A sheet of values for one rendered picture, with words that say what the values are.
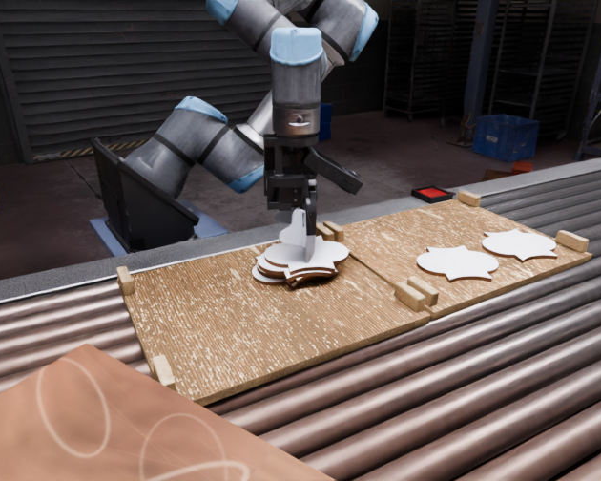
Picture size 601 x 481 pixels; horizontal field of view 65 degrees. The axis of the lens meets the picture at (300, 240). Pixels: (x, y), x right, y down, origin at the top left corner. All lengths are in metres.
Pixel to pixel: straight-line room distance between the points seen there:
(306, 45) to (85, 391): 0.52
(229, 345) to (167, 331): 0.10
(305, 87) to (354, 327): 0.36
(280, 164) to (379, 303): 0.27
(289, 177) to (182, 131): 0.46
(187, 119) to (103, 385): 0.78
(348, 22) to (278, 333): 0.74
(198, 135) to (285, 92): 0.47
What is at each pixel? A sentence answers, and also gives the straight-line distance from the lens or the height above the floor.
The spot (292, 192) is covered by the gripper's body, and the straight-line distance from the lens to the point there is 0.77.
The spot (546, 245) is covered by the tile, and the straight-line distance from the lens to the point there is 1.05.
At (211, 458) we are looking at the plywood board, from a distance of 0.42.
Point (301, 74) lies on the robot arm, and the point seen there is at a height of 1.28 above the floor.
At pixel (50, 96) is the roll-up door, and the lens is 5.37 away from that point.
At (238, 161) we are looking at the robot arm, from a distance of 1.15.
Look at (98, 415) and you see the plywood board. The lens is 0.48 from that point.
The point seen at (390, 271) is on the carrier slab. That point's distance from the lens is 0.87.
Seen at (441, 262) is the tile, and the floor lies 0.94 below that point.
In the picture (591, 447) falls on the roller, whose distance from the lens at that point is 0.69.
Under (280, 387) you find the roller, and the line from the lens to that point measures 0.66.
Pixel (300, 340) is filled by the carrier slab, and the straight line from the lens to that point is 0.69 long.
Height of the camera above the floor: 1.36
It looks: 26 degrees down
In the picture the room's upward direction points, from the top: straight up
